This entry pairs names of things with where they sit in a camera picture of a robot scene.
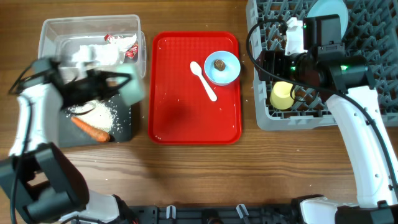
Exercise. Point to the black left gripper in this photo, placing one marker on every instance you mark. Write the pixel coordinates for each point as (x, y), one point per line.
(93, 76)

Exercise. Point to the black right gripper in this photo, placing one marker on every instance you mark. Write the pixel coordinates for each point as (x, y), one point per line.
(264, 66)

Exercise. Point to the pile of white rice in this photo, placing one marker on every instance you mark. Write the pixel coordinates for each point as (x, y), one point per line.
(95, 113)

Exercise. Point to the yellow plastic cup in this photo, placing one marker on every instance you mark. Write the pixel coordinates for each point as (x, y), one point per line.
(282, 95)

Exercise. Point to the white napkin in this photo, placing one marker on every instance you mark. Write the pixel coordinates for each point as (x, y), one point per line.
(111, 53)

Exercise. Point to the orange carrot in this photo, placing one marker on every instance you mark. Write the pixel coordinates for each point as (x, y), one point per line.
(95, 133)

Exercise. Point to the green rice bowl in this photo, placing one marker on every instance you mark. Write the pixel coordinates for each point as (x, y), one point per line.
(133, 91)

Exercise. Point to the light blue plate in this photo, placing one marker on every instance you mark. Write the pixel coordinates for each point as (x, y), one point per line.
(330, 7)

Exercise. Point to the small light blue bowl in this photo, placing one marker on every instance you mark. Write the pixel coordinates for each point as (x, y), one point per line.
(231, 71)

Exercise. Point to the red snack wrapper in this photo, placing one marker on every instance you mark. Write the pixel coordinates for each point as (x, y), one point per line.
(132, 49)

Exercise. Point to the brown food ball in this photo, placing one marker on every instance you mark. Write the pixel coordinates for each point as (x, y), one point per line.
(219, 65)

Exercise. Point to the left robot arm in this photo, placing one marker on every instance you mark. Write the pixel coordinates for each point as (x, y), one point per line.
(42, 185)

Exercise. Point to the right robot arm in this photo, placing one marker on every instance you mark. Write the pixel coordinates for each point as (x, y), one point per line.
(315, 57)

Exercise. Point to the grey dishwasher rack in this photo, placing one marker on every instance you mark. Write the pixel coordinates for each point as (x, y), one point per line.
(371, 32)

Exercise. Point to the clear plastic bin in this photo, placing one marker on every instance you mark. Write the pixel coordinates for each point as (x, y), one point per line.
(61, 38)

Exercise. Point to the black tray bin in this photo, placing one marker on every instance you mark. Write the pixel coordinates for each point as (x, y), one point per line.
(70, 135)

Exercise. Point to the white plastic spoon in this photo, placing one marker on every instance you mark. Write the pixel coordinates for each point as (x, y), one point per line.
(196, 70)

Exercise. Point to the red plastic tray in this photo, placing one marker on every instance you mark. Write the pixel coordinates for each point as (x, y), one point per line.
(180, 111)

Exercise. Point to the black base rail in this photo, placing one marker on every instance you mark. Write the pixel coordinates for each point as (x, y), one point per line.
(267, 214)

